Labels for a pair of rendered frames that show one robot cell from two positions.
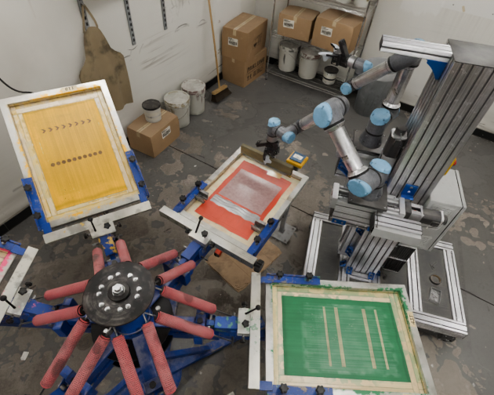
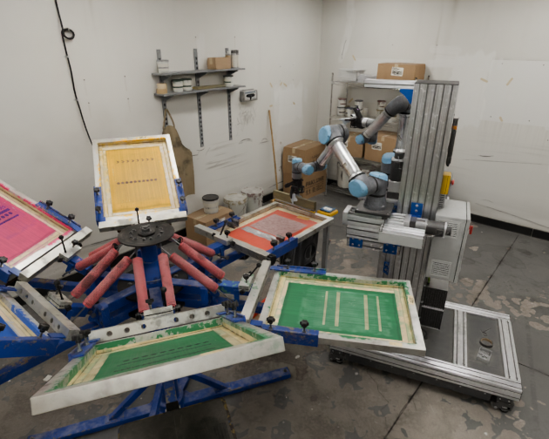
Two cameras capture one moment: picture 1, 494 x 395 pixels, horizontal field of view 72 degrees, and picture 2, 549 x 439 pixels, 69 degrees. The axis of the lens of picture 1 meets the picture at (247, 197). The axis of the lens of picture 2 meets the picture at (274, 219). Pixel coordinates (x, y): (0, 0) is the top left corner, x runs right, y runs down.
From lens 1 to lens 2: 1.33 m
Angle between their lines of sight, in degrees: 26
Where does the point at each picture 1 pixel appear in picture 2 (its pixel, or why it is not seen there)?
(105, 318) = (132, 242)
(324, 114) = (324, 131)
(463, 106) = (433, 118)
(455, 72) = (416, 91)
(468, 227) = (539, 314)
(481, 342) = not seen: outside the picture
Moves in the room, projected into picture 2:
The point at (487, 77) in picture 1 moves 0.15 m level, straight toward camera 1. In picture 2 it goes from (441, 92) to (429, 94)
